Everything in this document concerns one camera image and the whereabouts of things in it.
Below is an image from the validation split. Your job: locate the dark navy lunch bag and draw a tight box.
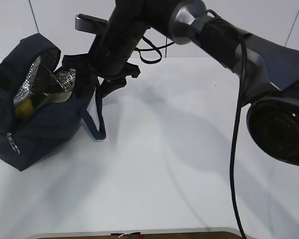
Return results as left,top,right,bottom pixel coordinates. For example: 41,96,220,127
0,33,106,171

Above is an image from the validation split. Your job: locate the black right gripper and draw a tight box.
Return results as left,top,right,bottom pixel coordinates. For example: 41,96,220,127
62,32,141,98

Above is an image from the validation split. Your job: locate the yellow lemon-shaped fruit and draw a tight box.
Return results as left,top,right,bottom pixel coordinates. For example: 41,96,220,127
15,97,35,120

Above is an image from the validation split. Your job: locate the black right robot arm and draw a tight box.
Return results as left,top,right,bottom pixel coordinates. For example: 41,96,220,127
62,0,299,166

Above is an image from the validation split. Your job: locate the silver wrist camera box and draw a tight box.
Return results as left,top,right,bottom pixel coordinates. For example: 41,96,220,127
75,13,108,35

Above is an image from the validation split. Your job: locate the glass container with green lid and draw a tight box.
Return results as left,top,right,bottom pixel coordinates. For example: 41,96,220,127
40,91,72,105

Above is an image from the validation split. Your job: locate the white tag under table edge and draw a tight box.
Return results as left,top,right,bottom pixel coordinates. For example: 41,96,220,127
111,232,143,239

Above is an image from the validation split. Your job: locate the green cucumber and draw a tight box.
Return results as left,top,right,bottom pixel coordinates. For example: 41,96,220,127
31,64,53,106

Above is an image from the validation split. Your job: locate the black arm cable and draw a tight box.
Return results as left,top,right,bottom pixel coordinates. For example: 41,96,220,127
136,9,249,239

